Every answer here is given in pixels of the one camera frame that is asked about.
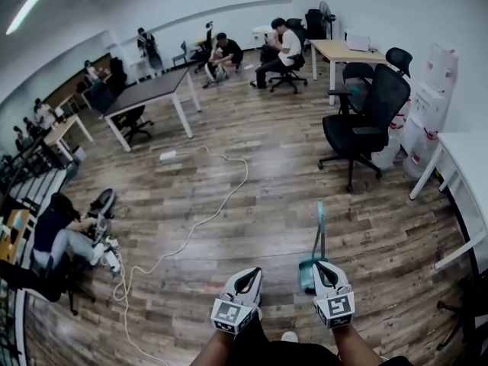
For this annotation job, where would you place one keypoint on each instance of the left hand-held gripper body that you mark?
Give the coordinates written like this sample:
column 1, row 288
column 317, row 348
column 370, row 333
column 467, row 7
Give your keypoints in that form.
column 230, row 315

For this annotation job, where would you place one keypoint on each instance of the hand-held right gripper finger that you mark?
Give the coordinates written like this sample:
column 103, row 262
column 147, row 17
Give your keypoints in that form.
column 319, row 286
column 341, row 278

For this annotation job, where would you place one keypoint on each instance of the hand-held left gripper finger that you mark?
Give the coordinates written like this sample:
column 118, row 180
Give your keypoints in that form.
column 230, row 286
column 257, row 292

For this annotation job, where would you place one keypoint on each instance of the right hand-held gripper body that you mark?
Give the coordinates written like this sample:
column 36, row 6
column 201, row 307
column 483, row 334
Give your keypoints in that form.
column 335, row 309

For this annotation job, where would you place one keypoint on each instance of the teal dustpan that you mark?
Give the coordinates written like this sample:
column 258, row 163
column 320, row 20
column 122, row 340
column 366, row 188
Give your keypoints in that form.
column 307, row 271

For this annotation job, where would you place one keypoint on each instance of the person's left forearm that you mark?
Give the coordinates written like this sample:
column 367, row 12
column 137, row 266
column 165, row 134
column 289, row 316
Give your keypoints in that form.
column 213, row 349

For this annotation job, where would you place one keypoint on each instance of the person's right forearm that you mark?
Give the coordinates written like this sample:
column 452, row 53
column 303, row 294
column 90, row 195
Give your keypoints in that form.
column 354, row 349

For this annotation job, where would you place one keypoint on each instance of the person's right white shoe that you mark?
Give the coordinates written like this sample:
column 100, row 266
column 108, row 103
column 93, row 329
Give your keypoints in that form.
column 289, row 336

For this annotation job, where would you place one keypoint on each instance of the person's black trousers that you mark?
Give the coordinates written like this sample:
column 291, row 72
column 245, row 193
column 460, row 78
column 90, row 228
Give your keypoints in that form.
column 297, row 355

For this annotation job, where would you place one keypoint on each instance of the white charger cluster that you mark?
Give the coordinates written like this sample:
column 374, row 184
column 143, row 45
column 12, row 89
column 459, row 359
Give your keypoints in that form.
column 111, row 257

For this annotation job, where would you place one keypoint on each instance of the clear water jug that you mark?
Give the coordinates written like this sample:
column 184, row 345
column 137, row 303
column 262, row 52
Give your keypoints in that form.
column 392, row 151
column 419, row 147

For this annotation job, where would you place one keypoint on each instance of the grey electronic device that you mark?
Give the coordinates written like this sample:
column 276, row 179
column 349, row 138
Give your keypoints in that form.
column 100, row 225

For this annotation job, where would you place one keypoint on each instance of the white power strip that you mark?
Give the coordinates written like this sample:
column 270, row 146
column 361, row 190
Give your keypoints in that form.
column 167, row 155

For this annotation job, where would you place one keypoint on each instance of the dark oval device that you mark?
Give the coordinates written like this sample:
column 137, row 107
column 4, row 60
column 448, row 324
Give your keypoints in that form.
column 103, row 200

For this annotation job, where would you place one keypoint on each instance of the black mesh headrest chair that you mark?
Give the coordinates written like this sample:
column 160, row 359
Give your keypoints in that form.
column 381, row 97

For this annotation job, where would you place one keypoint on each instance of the small teal item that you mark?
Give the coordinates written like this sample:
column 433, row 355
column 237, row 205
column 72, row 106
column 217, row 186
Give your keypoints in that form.
column 356, row 90

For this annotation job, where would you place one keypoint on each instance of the white water dispenser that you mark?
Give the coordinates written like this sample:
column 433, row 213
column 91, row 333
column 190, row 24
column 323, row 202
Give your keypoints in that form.
column 427, row 105

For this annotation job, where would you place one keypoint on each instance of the white bin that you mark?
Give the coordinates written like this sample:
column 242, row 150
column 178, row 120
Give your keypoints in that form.
column 79, row 154

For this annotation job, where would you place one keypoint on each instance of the dark-top table white legs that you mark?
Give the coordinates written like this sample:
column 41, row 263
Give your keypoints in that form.
column 148, row 90

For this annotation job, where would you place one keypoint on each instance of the white curved device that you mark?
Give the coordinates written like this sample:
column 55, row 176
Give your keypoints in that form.
column 213, row 72

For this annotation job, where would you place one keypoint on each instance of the black equipment rack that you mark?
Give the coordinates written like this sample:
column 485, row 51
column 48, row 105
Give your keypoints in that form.
column 9, row 318

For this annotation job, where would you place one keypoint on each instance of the light wooden desk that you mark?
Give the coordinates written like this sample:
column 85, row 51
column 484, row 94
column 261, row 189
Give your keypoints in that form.
column 335, row 50

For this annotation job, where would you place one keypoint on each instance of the light desk white legs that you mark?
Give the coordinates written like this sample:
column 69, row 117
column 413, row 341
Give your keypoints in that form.
column 65, row 128

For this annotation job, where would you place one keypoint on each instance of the plastic-wrapped water bottle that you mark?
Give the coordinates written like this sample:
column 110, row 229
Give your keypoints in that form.
column 442, row 67

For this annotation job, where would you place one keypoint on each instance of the white box appliance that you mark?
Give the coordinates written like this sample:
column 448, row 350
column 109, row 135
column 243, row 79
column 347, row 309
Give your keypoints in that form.
column 358, row 42

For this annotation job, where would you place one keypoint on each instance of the grey chair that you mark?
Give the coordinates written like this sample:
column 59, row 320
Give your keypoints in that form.
column 181, row 53

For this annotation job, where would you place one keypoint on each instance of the small white table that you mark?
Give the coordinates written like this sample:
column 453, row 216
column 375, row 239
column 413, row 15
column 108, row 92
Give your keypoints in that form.
column 141, row 65
column 265, row 31

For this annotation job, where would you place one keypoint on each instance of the black metal railing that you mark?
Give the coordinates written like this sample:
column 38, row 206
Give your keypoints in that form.
column 23, row 166

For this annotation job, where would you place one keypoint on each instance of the black chair raised headrest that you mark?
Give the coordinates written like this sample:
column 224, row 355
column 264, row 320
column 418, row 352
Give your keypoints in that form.
column 206, row 40

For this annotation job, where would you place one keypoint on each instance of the black standing fan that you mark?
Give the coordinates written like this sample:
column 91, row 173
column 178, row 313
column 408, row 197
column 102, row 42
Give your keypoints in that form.
column 324, row 10

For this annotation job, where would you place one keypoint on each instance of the ceiling light panel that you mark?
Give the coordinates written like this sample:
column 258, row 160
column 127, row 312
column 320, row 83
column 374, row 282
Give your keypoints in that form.
column 30, row 6

